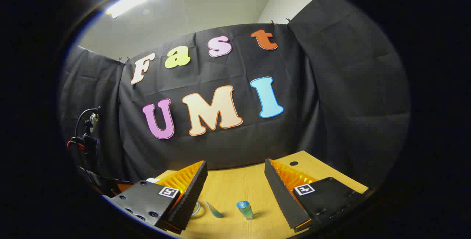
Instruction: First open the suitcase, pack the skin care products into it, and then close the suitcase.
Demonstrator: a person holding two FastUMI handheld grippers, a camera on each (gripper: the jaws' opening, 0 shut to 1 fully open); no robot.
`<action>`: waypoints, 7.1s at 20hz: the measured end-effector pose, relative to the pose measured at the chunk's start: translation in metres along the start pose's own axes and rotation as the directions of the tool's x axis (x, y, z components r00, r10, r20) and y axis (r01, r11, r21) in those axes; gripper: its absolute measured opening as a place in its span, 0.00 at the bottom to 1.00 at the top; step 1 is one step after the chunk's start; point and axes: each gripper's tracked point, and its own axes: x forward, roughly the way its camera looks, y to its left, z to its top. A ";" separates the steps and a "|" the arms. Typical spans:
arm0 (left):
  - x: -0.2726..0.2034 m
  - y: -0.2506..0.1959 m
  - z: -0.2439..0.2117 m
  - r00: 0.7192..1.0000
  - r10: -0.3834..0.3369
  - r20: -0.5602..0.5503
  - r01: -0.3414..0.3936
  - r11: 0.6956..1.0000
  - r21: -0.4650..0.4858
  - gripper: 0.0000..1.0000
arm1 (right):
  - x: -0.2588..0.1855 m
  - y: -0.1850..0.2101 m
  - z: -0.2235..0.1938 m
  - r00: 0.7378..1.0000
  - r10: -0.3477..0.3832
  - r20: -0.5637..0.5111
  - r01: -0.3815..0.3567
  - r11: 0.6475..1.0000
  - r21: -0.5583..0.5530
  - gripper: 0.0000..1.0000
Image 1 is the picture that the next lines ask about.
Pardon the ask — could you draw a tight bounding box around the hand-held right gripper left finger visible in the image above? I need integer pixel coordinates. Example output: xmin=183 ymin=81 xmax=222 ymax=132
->
xmin=110 ymin=160 xmax=209 ymax=235

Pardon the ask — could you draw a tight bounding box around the light blue small suitcase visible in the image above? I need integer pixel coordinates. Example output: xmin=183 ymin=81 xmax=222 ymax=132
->
xmin=146 ymin=178 xmax=202 ymax=218

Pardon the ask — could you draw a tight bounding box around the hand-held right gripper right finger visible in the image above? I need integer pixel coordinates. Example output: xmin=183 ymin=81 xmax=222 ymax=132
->
xmin=264 ymin=158 xmax=369 ymax=232

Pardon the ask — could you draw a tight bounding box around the teal skin care tube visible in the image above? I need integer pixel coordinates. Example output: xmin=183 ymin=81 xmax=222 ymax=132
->
xmin=205 ymin=201 xmax=224 ymax=219

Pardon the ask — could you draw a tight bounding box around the blue capped clear bottle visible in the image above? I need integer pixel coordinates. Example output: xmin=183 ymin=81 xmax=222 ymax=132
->
xmin=236 ymin=200 xmax=255 ymax=221

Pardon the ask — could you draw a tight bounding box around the black backdrop cloth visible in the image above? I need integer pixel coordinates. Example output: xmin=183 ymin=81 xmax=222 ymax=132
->
xmin=59 ymin=0 xmax=411 ymax=190

